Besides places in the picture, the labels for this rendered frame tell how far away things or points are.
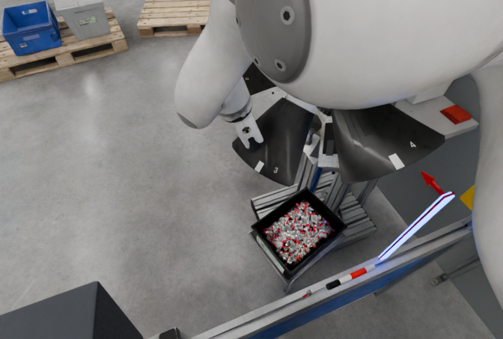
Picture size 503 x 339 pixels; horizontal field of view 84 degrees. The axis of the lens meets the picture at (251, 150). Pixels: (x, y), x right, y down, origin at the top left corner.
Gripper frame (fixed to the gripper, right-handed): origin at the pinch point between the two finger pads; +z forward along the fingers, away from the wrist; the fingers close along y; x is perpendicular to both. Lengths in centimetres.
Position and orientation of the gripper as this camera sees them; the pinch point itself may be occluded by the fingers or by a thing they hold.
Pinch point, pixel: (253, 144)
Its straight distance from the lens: 75.8
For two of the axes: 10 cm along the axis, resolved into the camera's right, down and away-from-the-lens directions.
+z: 2.7, 5.1, 8.1
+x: -8.9, 4.5, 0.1
